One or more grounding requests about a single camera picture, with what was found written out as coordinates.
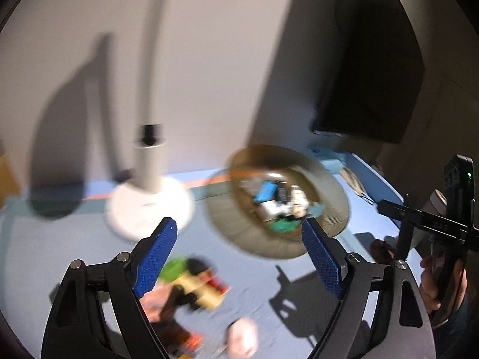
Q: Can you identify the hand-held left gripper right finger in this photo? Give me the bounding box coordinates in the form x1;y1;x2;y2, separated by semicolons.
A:
301;217;436;359

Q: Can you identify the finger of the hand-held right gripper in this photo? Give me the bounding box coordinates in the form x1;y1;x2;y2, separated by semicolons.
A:
377;194;470;263

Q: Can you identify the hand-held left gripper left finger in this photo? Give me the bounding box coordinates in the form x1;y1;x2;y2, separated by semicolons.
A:
39;217;178;359

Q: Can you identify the lime green translucent toy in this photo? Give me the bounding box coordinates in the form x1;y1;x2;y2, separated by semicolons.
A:
159;256;192;285

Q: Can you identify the black-haired figurine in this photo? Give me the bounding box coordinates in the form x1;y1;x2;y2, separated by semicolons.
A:
186;257;231;294

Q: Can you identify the pink small box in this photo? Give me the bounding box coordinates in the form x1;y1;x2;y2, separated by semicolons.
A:
141;287;177;323

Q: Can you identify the teal translucent splash toy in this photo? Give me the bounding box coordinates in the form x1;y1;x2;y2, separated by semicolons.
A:
270;217;302;233

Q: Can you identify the brown cartoon figurine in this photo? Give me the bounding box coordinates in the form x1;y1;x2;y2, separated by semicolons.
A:
289;186;312;218

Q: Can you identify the white charger plug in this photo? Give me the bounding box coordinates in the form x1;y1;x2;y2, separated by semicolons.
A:
259;199;286;220

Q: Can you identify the blue rectangular power bank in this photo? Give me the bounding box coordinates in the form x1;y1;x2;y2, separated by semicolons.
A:
254;180;276;203

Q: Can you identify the amber ribbed glass bowl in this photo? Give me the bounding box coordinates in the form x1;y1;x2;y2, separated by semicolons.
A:
207;144;351;260

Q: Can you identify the pink holed block toy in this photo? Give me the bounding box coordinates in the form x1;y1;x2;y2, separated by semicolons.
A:
225;316;260;358

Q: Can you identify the person's right hand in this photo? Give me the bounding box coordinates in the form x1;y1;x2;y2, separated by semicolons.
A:
419;249;468;317

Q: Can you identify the white desk lamp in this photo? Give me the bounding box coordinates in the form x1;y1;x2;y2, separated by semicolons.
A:
105;0;195;242

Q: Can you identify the blue textured mat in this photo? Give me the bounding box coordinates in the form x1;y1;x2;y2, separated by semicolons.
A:
0;170;410;359

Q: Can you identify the black monitor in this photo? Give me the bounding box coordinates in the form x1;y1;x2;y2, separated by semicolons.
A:
312;0;426;145

